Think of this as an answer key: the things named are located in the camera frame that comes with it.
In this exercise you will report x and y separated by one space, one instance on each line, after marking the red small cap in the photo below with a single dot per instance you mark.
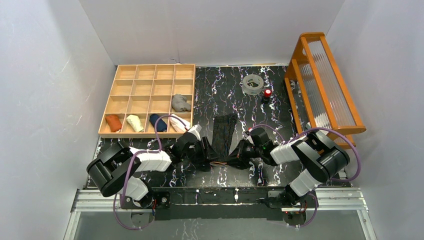
267 93

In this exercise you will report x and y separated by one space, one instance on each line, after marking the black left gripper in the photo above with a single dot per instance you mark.
205 152

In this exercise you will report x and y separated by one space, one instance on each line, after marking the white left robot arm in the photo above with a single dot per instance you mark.
113 172

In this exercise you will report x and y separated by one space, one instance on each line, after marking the rolled blue underwear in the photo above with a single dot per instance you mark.
158 124

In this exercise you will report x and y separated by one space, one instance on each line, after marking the orange wooden rack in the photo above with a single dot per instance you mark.
317 92

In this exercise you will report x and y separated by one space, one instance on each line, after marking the grey beige underwear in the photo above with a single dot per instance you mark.
179 103

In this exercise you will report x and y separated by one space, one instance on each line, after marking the rolled cream underwear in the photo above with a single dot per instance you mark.
135 122

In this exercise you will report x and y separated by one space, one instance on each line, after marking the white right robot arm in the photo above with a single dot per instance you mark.
320 156

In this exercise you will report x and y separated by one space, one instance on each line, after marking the black striped underwear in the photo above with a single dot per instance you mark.
222 136

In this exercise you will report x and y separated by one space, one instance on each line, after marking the clear tape roll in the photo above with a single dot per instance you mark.
252 84

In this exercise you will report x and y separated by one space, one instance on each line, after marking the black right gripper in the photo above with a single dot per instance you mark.
240 153

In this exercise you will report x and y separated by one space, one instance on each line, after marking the wooden compartment tray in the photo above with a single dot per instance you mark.
145 89

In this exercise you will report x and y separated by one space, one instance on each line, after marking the rolled white underwear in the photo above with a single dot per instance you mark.
179 124

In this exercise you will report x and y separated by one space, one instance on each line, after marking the rolled orange underwear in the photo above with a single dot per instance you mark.
114 123

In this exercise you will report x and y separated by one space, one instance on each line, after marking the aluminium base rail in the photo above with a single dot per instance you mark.
336 213

